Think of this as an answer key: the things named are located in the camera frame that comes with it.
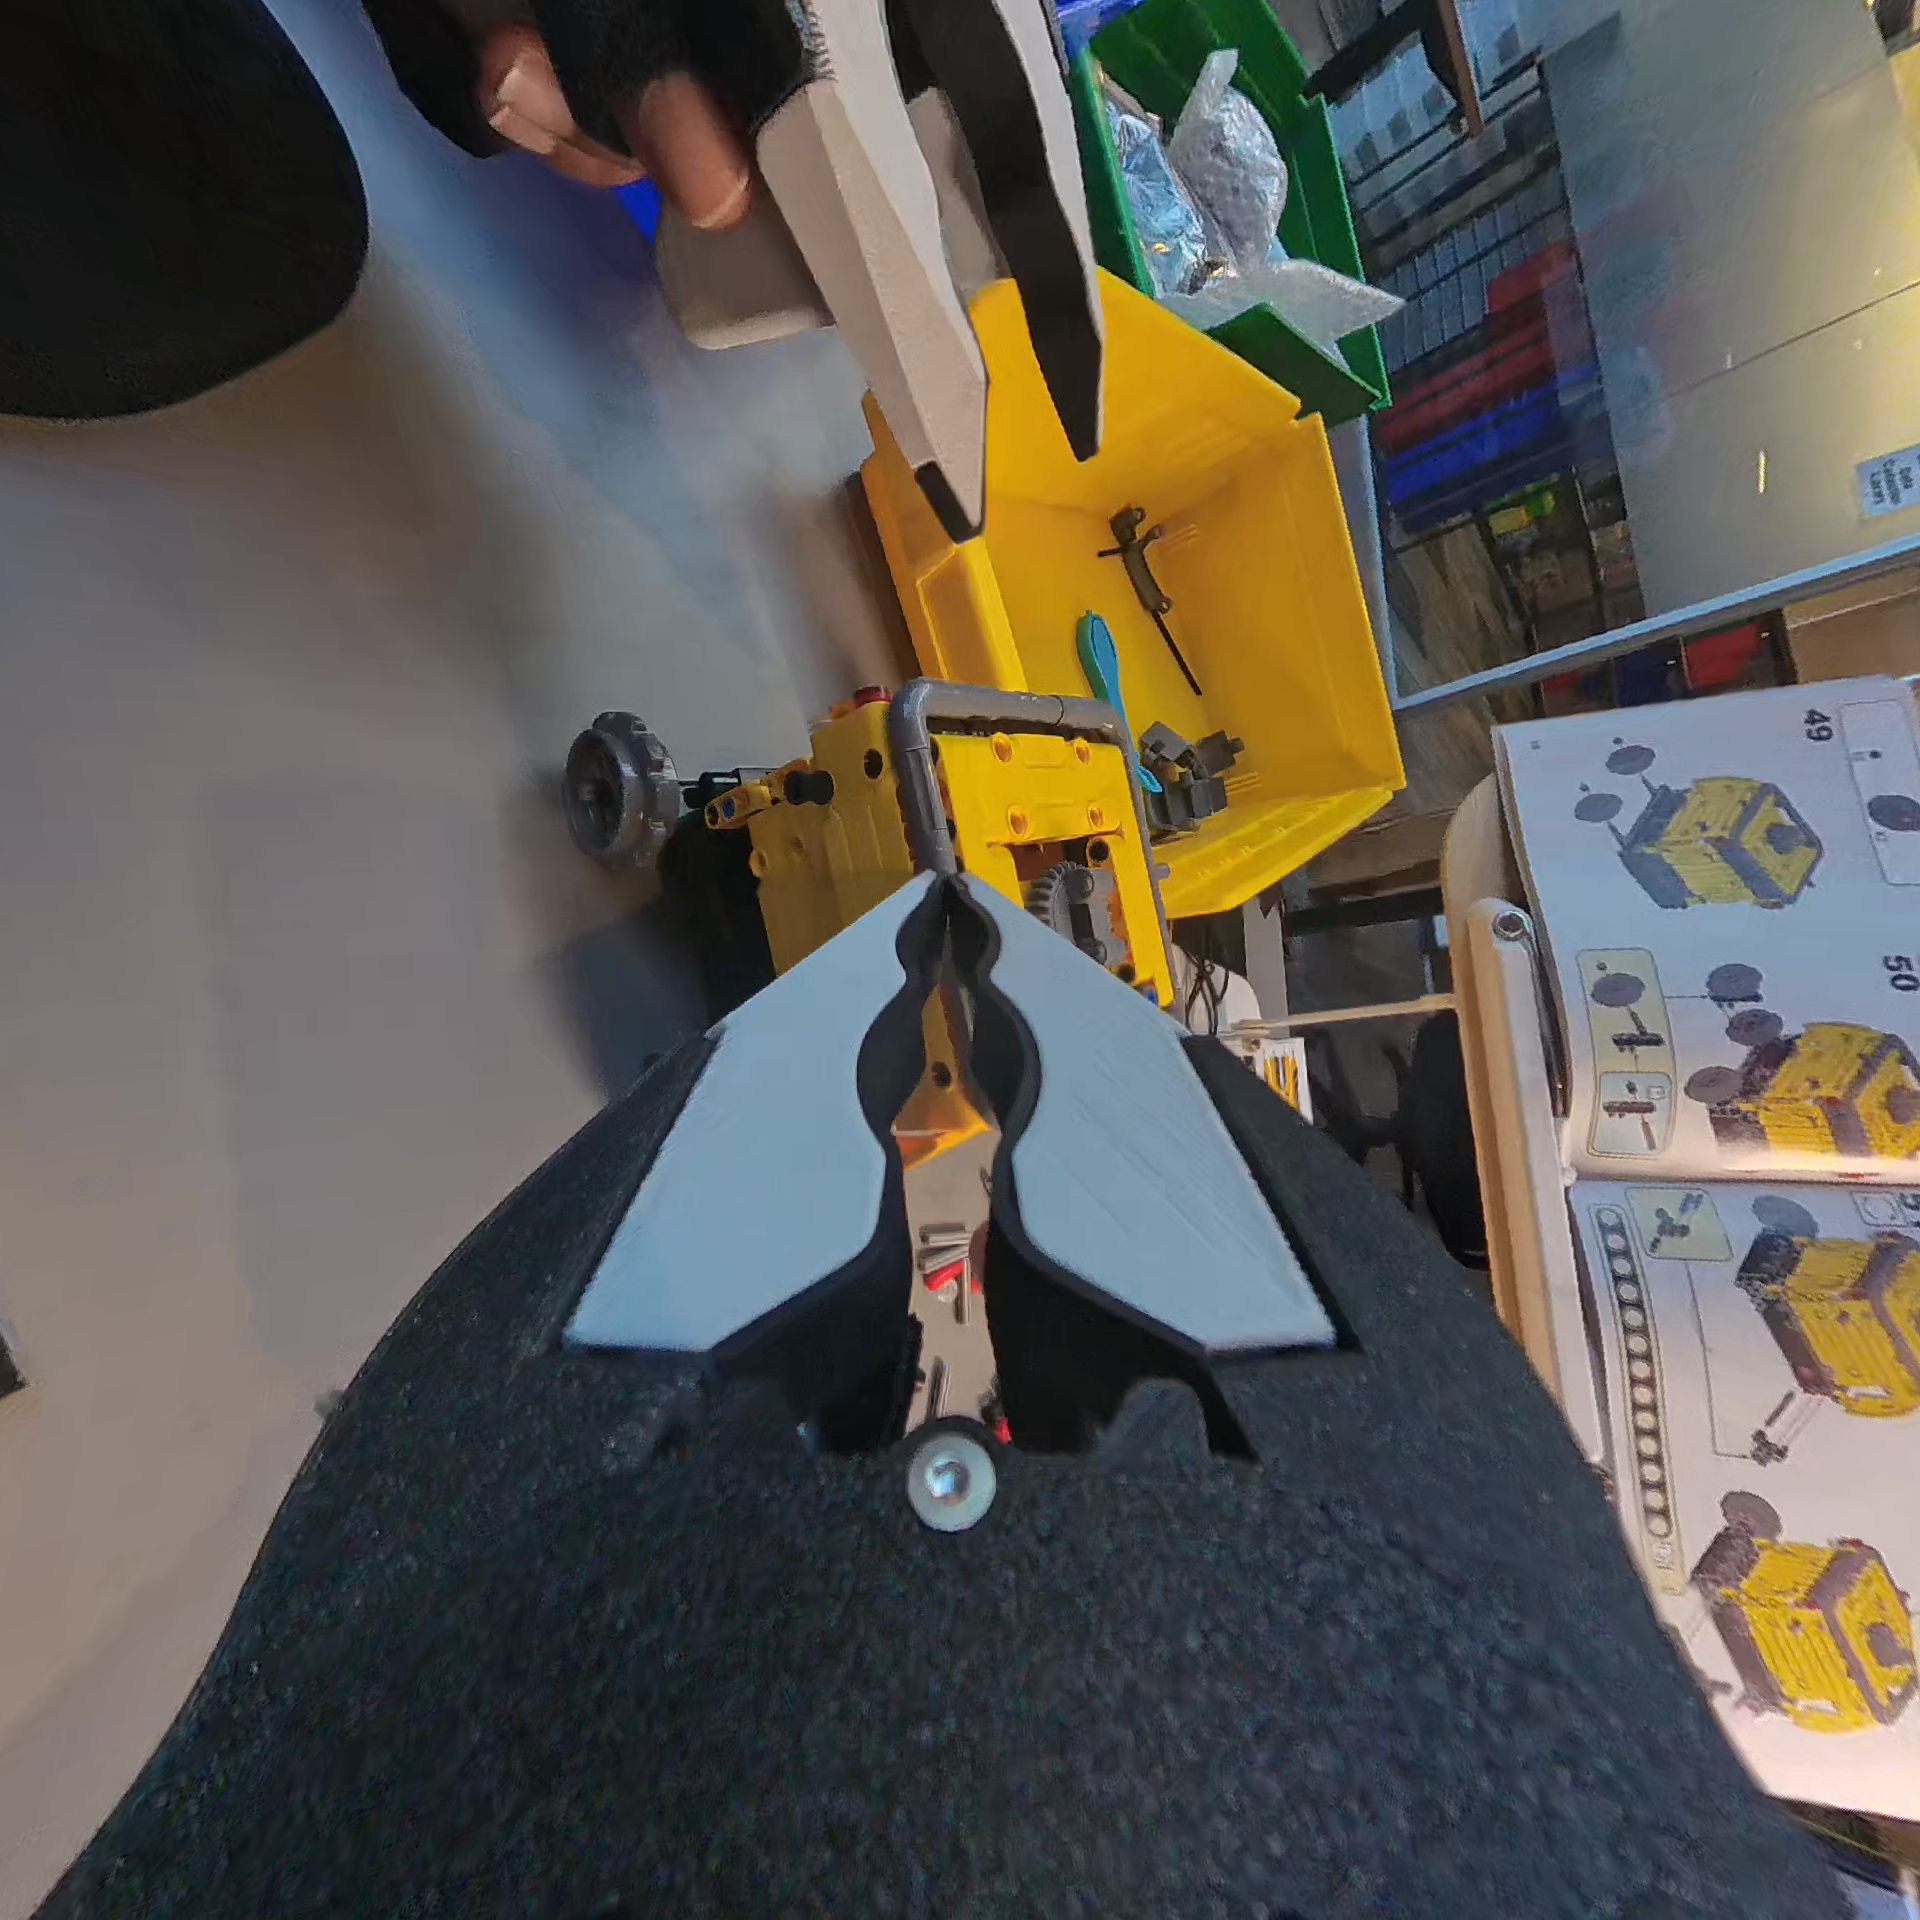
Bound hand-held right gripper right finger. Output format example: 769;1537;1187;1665
951;876;1337;1459

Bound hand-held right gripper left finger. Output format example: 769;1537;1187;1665
562;876;951;1454

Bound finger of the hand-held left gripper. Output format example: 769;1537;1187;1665
896;0;1110;463
753;0;997;546

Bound yellow black toy brick vehicle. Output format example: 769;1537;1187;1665
657;675;1180;1176

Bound white instruction booklet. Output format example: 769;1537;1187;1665
1492;675;1920;1824

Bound grey desk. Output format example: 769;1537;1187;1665
0;0;1306;1908

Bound clear plastic wrap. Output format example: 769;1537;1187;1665
1099;53;1404;340

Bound pile of red black pins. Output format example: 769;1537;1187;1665
911;1217;997;1443

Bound green plastic bin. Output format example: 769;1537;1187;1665
1066;0;1395;423

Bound grey brick parts in bin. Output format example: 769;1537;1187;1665
1093;507;1204;701

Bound grey brick connector cluster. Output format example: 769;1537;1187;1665
1135;720;1250;837

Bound teal brick separator tool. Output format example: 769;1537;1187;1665
1075;611;1165;798

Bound background storage shelving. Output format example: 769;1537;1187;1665
1319;0;1640;721

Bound yellow plastic storage bin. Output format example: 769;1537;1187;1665
859;272;1410;921

